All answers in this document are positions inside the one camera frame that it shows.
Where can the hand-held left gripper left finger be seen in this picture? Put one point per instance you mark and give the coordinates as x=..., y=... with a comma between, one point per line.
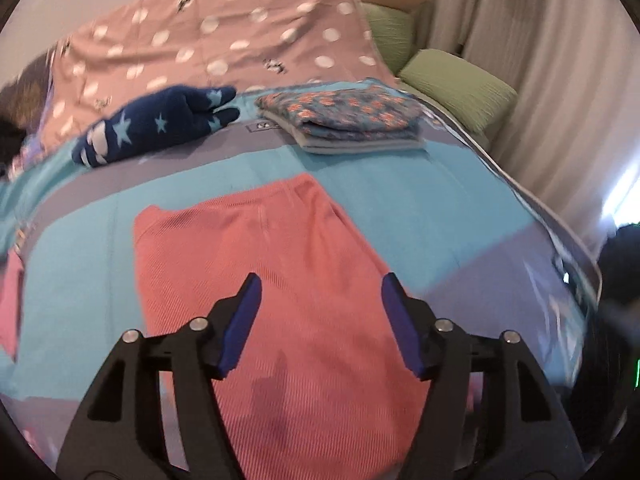
x=240, y=325

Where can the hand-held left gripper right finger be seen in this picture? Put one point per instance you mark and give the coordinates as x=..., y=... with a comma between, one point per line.
x=402, y=325

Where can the pink knit shirt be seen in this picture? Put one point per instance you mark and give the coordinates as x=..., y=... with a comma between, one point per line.
x=300, y=260

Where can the blue and grey bed sheet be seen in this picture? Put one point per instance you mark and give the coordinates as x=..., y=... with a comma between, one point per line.
x=425, y=200

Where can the folded grey cloth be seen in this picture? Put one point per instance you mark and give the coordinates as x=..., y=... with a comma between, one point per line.
x=360, y=145

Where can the navy star print garment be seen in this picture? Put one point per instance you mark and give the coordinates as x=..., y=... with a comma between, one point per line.
x=165, y=115

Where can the folded blue floral cloth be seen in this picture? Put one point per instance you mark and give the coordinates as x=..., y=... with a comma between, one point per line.
x=350, y=107

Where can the pink garment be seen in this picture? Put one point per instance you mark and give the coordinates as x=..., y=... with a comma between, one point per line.
x=10, y=310

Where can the grey pleated curtain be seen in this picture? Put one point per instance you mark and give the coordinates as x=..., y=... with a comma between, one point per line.
x=550, y=85

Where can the green pillow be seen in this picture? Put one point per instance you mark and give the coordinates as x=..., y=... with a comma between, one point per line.
x=392, y=35
x=460, y=85

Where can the mauve polka dot blanket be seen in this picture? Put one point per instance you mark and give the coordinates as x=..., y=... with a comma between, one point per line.
x=200, y=45

